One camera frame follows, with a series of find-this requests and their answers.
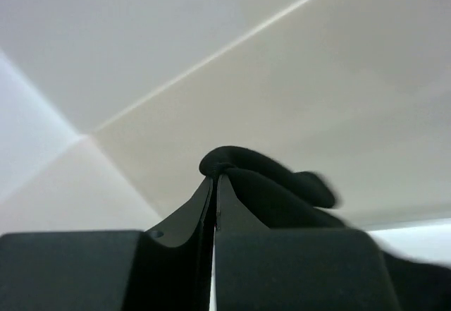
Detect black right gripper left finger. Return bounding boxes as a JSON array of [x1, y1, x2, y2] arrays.
[[1, 179, 214, 310]]

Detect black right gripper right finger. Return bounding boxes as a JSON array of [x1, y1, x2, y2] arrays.
[[214, 176, 400, 311]]

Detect black tank top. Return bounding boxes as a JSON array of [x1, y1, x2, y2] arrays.
[[199, 146, 450, 310]]

